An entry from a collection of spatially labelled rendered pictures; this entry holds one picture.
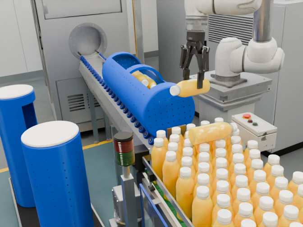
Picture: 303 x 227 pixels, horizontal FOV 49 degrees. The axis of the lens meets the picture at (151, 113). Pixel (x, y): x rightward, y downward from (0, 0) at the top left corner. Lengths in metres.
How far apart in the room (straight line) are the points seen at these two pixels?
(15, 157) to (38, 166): 0.88
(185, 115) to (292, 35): 1.66
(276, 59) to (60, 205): 1.40
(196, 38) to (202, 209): 0.67
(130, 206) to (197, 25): 0.73
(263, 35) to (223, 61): 0.27
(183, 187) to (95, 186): 1.97
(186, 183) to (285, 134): 2.36
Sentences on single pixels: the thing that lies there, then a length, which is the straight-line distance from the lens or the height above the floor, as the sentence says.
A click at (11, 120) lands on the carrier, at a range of 2.43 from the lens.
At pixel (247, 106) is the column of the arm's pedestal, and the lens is 2.16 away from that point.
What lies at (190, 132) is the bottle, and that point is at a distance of 1.34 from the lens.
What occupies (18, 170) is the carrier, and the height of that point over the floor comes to 0.48.
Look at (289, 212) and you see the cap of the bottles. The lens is 1.06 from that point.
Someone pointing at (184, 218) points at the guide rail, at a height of 0.97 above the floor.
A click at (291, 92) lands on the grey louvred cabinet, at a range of 3.31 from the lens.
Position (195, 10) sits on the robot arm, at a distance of 1.37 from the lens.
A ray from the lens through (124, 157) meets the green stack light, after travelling 1.10.
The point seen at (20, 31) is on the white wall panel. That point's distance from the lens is 6.46.
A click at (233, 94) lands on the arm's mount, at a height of 1.04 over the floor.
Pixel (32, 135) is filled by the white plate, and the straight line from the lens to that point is 1.74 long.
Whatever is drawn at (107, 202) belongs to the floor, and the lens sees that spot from 2.89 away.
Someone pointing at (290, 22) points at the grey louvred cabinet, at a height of 1.29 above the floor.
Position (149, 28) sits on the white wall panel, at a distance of 7.22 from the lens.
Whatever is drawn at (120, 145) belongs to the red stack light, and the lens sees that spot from 1.08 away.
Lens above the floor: 1.75
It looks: 23 degrees down
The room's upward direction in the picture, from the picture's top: 3 degrees counter-clockwise
